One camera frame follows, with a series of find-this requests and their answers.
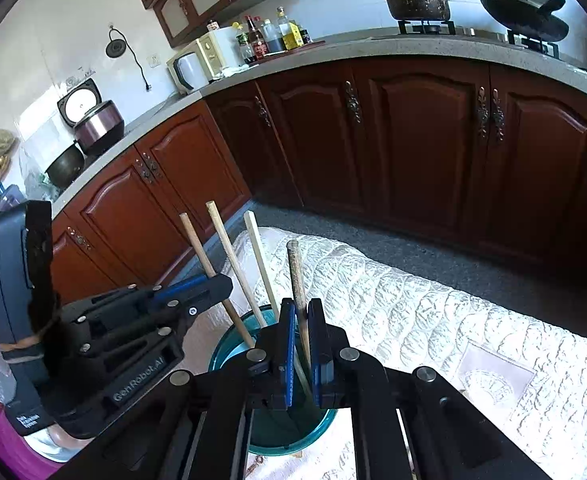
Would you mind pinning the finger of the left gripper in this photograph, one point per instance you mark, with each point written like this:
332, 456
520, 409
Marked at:
189, 297

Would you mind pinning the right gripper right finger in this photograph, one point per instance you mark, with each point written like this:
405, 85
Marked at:
322, 369

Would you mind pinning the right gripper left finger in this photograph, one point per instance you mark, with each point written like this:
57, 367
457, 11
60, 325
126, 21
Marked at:
284, 356

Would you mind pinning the dark speckled chopstick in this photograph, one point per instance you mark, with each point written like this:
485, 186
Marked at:
303, 361

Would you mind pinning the magenta sleeved left forearm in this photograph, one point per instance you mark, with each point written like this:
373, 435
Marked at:
17, 459

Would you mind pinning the lower wooden kitchen cabinets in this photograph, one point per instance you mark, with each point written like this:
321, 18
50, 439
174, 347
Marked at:
480, 155

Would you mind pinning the teal floral utensil cup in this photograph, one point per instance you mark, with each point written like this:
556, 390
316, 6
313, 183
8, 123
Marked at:
275, 433

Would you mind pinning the pale wooden chopstick in cup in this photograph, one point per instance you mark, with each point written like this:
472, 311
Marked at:
256, 242

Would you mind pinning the black inner pot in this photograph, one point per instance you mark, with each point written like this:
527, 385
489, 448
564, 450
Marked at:
67, 167

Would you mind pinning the blue water jug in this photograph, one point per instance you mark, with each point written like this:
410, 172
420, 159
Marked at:
10, 196

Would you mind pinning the open rice cooker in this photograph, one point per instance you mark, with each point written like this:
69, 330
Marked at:
96, 124

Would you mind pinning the white quilted cloth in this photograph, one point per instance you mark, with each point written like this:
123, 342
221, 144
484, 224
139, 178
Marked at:
527, 376

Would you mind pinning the white microwave oven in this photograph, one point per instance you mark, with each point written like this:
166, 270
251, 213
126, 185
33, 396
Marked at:
211, 57

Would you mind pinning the dark soy sauce bottle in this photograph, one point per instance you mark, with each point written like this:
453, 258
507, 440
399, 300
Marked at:
256, 39

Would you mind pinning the yellow oil bottle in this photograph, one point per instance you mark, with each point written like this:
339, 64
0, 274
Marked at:
289, 30

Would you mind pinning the gas stove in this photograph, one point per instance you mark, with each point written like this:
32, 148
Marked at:
448, 28

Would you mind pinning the grey stone countertop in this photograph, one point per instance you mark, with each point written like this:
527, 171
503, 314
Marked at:
443, 46

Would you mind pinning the black wok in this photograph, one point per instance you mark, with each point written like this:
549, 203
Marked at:
525, 18

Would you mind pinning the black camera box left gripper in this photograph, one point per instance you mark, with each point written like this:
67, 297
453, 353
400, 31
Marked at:
27, 297

